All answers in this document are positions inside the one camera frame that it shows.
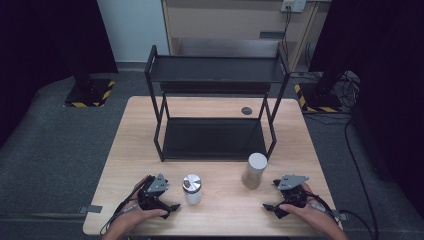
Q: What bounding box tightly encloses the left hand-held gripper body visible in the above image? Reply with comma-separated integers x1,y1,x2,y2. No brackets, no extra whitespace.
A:
137,172,170,211

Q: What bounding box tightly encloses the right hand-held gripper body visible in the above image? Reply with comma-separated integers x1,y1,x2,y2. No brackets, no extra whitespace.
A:
272,174,310,207

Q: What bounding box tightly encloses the glass jar with metal lid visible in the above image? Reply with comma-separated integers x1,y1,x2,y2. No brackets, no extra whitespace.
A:
181,173,204,206

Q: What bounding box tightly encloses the white cylindrical canister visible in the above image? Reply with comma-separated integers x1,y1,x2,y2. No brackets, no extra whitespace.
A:
241,152,269,191

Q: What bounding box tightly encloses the black metal two-tier shelf rack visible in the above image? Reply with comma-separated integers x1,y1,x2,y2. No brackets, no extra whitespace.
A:
144,44,291,163

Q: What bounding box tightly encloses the person's left hand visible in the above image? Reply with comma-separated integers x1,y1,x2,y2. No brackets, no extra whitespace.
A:
108,174,170,236

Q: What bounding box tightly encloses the person's right hand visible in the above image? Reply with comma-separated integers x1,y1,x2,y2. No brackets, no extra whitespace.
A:
278,182,336,233

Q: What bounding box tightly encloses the black stand with striped base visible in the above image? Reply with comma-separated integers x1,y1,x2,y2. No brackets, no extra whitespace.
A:
63,54,116,109
293,68,345,114

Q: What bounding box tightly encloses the black curtain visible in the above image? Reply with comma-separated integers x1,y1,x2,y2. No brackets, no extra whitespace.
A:
0,0,120,149
308,0,424,209

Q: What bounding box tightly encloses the beige wooden cabinet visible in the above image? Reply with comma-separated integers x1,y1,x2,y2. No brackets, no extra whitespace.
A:
161,0,332,73

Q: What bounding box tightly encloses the left hand-held gripper cable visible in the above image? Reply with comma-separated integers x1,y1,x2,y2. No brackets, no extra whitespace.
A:
98,176,152,236

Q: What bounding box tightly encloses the hand-held gripper cable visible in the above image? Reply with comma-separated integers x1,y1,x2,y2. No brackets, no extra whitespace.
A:
305,192,344,222
98,176,152,236

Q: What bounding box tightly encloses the right hand-held gripper cable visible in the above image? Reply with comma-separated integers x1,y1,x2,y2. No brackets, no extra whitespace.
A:
305,192,344,222

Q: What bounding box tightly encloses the grey table edge bracket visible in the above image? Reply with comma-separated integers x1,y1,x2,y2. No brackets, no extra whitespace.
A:
78,204,104,215
333,209,350,222

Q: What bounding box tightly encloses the long black floor cable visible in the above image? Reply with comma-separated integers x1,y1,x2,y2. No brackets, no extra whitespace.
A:
339,118,380,240

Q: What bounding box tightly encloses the bundle of black cables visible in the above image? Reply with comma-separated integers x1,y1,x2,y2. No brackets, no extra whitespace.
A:
333,69,362,111

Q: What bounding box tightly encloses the black socket cable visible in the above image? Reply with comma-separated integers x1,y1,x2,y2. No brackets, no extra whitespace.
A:
280,6,293,59

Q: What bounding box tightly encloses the white wall socket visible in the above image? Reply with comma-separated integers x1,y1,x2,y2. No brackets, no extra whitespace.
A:
280,0,307,14

